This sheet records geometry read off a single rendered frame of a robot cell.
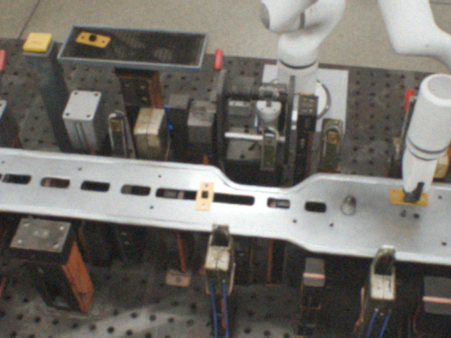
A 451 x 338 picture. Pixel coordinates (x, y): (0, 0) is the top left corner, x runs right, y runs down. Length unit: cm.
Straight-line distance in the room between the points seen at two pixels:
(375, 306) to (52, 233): 73
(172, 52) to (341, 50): 190
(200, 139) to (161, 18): 210
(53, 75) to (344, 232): 87
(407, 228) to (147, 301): 70
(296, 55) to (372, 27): 181
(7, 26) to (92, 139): 225
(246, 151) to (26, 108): 90
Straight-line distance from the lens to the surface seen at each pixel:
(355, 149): 206
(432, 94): 122
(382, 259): 137
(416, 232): 153
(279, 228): 149
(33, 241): 151
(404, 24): 125
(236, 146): 168
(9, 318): 182
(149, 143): 161
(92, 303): 176
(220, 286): 144
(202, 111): 162
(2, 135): 177
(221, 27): 358
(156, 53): 166
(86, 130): 163
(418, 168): 134
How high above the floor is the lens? 224
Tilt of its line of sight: 51 degrees down
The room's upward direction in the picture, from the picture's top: 3 degrees counter-clockwise
